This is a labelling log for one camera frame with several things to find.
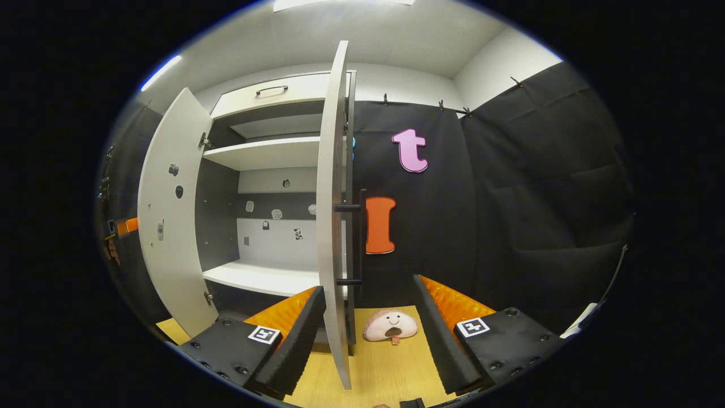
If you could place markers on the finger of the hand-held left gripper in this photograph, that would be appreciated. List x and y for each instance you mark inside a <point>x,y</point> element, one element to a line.
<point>128,225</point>

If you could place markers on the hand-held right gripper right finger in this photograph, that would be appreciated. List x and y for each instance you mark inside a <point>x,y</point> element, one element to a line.
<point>439,334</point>

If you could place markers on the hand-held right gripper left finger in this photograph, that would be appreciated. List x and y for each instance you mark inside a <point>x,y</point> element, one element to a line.
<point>300,334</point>

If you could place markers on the cabinet door with camera sticker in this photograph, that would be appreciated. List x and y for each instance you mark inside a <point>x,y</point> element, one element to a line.
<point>170,255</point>

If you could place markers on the cabinet door with headphone sticker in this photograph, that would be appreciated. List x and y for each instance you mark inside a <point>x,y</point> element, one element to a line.
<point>331,170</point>

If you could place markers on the beige double-door shoe cabinet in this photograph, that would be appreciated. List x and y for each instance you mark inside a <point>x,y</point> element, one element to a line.
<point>266,96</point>

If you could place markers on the white cabinet shelf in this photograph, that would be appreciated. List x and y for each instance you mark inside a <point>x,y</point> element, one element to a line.
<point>272,153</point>
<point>266,277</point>

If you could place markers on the pink round plush toy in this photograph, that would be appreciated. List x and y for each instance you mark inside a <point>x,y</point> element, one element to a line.
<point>388,324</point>

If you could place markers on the white panel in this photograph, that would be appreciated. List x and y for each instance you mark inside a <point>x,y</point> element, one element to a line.
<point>580,320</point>

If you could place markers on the black backdrop cloth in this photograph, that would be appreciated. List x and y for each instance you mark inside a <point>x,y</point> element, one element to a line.
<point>510,198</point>

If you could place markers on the narrow ceiling light panel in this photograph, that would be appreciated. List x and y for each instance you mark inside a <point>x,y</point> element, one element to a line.
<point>161,72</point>

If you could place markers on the wide ceiling light panel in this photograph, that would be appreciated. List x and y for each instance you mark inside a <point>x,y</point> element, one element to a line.
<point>340,4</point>

